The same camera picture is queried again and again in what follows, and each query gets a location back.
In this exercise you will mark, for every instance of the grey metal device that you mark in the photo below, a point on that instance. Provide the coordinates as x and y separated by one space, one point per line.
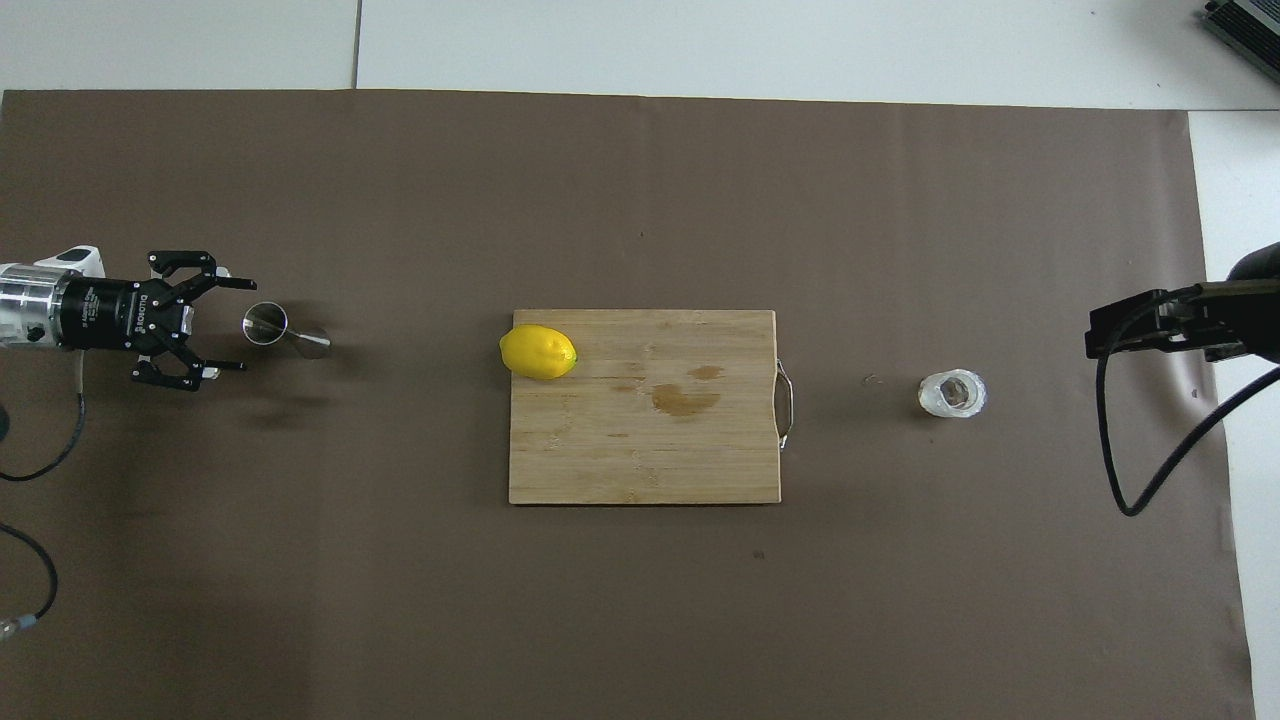
1250 25

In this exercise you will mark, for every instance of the small clear glass cup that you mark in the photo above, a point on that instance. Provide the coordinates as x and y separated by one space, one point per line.
952 393

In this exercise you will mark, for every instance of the steel double jigger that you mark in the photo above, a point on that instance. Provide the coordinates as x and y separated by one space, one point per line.
265 323

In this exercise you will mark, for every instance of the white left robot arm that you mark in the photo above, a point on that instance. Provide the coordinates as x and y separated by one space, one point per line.
25 305

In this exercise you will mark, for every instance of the yellow lemon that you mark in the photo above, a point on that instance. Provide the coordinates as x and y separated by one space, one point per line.
538 352

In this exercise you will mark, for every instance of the brown paper table mat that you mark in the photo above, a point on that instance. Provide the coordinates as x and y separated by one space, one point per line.
400 600

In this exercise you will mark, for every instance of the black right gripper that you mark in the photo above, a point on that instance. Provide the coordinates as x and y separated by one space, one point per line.
1262 320

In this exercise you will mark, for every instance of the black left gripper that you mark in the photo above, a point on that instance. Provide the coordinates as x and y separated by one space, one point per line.
110 315

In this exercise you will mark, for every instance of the wooden cutting board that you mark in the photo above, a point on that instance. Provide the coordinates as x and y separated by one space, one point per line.
640 460

